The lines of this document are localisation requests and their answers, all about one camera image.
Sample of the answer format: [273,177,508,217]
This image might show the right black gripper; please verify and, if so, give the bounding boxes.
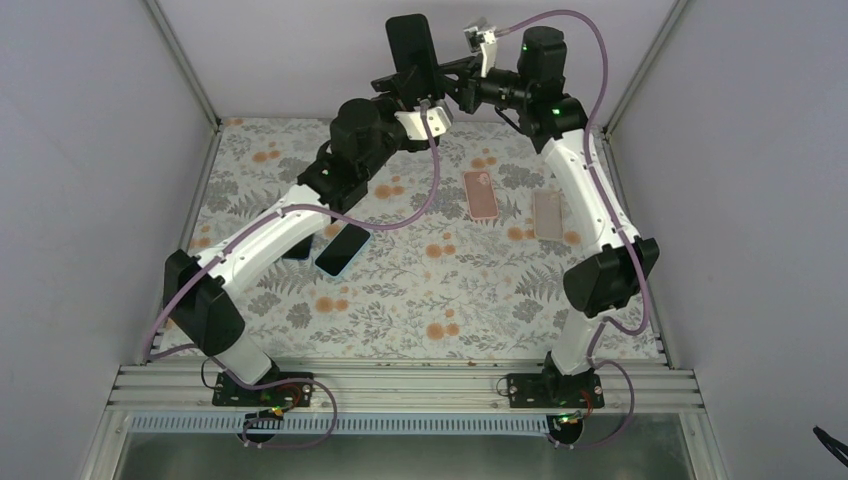
[429,53,533,115]

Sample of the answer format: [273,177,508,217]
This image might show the black phone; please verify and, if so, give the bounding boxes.
[385,13,438,72]

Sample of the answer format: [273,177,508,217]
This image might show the pink phone case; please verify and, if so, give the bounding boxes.
[462,171,499,220]

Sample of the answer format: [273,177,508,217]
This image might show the beige phone case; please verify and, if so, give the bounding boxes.
[532,189,564,242]

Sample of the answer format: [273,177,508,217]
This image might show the dark blue phone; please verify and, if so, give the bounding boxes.
[281,236,313,261]

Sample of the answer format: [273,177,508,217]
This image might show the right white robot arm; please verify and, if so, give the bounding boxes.
[439,23,659,408]

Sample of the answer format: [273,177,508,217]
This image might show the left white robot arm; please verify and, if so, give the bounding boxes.
[157,67,452,405]

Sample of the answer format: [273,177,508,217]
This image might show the floral patterned table mat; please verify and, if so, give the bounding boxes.
[158,117,664,362]

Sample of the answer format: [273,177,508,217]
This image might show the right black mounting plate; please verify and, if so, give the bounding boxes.
[495,371,605,409]

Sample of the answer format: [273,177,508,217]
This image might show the black mounting plate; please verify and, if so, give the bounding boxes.
[211,372,314,411]
[495,371,605,409]

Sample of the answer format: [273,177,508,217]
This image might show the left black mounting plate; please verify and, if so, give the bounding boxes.
[211,372,314,411]

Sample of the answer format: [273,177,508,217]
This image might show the black object at corner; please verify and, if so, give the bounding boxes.
[812,426,848,467]

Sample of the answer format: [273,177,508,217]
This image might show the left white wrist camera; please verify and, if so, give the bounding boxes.
[394,102,453,141]

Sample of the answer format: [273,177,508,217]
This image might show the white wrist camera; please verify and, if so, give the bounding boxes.
[394,102,453,141]
[463,17,498,78]

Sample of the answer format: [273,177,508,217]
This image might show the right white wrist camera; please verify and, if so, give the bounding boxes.
[463,17,498,78]

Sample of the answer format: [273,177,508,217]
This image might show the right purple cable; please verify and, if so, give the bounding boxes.
[493,9,652,452]

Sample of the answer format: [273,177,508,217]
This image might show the aluminium rail base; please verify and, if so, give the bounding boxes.
[107,358,705,436]

